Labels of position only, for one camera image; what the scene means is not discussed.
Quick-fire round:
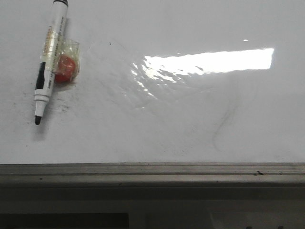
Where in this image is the red magnet taped to marker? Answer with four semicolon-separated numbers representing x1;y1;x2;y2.
55;39;80;83

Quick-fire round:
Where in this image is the white black whiteboard marker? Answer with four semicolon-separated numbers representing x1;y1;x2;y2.
34;0;69;125

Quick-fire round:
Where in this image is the white whiteboard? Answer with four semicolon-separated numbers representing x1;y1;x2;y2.
0;0;305;164

